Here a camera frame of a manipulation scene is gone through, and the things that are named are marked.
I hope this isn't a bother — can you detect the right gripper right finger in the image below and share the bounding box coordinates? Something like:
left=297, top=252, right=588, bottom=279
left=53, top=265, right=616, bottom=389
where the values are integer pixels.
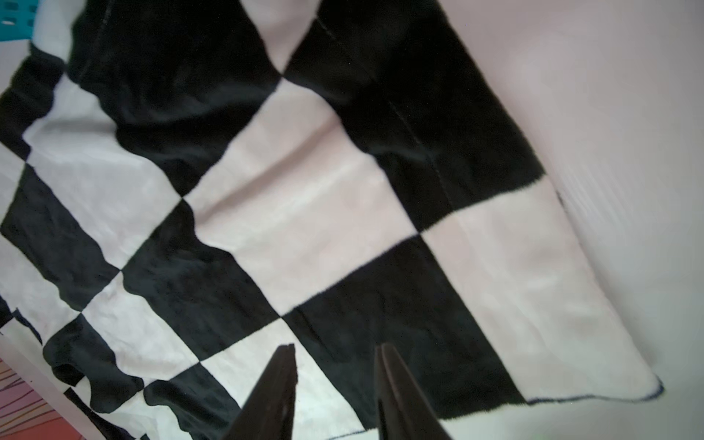
left=374, top=343, right=450, bottom=440

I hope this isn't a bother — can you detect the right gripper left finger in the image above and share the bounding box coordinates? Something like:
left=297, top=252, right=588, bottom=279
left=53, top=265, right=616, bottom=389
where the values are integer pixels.
left=224, top=344, right=298, bottom=440

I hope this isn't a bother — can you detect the black white checkered pillowcase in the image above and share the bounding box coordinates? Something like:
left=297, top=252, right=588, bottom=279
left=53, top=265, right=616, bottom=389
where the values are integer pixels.
left=1, top=1, right=663, bottom=439

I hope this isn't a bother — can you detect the teal plastic basket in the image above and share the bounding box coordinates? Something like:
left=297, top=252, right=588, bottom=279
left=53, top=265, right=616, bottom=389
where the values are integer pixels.
left=0, top=0, right=40, bottom=42

